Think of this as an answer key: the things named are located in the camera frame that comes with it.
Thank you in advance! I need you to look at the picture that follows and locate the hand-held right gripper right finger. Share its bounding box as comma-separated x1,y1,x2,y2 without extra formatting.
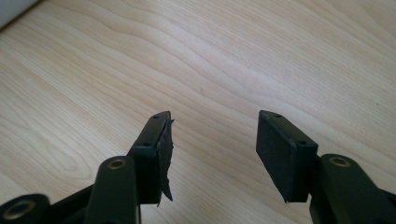
255,109,319,203

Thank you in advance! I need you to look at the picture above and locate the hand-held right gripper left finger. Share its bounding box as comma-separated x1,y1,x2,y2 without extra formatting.
126,110,176,207

